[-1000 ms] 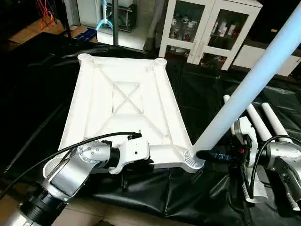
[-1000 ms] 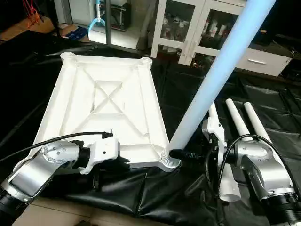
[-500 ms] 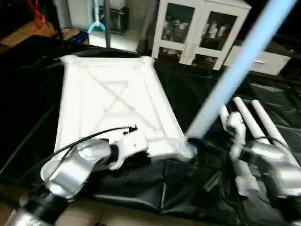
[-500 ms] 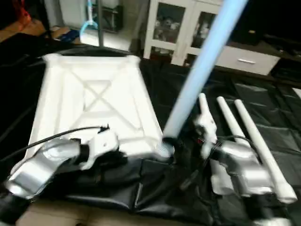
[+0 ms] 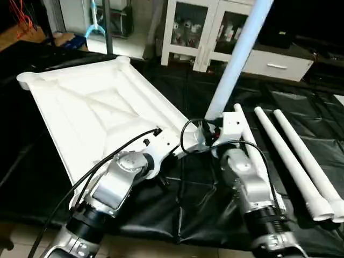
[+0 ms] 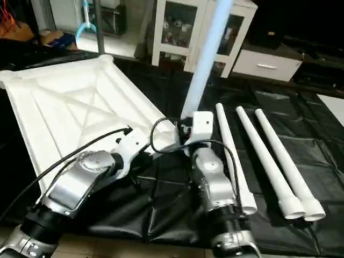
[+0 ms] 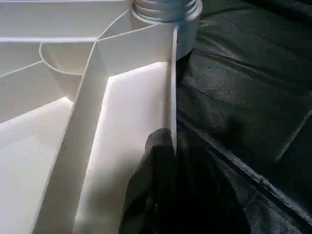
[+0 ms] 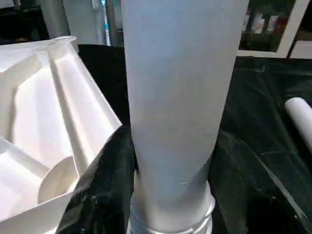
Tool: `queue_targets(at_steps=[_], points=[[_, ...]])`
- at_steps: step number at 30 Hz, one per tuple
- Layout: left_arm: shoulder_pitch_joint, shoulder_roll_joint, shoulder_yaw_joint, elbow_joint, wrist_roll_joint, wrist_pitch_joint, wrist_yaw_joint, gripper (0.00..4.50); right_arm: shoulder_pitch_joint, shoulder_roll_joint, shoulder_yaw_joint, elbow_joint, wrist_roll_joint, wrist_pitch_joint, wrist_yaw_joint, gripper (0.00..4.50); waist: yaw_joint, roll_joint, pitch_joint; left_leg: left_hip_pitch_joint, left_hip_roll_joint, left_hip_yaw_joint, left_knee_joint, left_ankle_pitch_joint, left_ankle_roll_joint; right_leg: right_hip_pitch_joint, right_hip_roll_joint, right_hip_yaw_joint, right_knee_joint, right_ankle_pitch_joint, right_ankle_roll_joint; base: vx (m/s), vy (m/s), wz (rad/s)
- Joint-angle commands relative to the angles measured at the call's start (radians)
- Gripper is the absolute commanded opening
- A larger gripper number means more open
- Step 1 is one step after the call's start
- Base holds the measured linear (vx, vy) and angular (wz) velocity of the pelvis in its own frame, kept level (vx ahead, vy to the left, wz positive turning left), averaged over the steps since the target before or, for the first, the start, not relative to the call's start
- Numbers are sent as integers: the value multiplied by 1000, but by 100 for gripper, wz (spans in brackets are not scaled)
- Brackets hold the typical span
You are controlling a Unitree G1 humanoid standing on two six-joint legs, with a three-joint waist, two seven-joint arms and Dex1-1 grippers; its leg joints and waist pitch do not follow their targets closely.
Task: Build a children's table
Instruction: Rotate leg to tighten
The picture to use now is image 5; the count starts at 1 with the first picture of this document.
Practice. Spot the white plastic table top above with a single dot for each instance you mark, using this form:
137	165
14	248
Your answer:
97	107

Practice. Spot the black work mat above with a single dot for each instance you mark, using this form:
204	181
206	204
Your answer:
177	91

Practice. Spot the white flat board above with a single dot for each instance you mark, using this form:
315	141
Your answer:
340	99

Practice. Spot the black metal pole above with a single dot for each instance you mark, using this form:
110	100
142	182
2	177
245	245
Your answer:
108	27

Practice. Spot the white drawer unit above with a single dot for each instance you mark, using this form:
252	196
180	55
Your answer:
277	65

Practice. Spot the white plastic table leg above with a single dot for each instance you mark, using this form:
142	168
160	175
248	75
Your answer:
290	161
248	131
236	59
312	156

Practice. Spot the white glass-door cabinet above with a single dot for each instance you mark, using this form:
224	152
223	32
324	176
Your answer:
188	29

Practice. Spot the flat brown cardboard sheet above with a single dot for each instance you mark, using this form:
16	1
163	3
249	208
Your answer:
21	37

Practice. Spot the brown cardboard box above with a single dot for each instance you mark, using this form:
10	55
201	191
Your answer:
70	40

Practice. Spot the blue plastic tool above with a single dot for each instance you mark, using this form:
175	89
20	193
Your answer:
95	24

